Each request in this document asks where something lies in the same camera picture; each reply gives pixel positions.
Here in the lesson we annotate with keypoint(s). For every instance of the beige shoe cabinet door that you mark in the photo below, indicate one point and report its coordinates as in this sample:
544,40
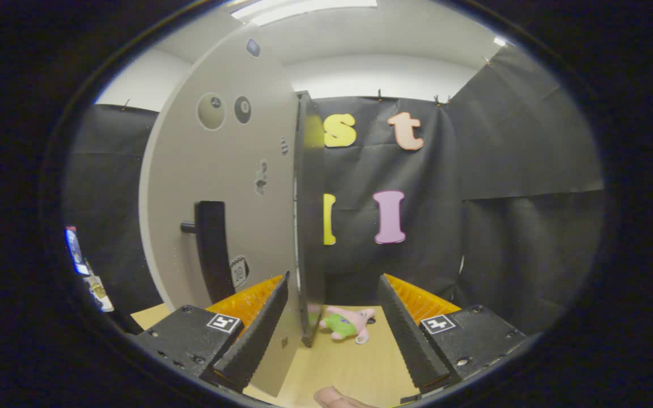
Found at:
202,170

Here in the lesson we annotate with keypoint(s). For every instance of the long ceiling light panel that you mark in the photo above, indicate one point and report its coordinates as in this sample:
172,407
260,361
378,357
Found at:
304,10

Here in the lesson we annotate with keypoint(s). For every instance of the grey shoe cabinet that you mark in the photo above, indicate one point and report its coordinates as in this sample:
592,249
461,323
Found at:
309,226

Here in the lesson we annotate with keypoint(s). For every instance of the small ceiling light panel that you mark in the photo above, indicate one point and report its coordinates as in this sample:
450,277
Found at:
499,41

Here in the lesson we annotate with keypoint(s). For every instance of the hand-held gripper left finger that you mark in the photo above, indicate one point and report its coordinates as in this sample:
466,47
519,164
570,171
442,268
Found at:
258,340

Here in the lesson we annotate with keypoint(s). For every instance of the pink plush toy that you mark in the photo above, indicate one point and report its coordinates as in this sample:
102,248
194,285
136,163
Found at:
340,324

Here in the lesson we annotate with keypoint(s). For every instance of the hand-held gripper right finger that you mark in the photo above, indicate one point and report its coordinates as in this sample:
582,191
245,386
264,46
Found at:
411,340

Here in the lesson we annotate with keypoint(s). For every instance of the black backdrop cloth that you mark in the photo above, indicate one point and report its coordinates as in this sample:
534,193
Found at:
502,226

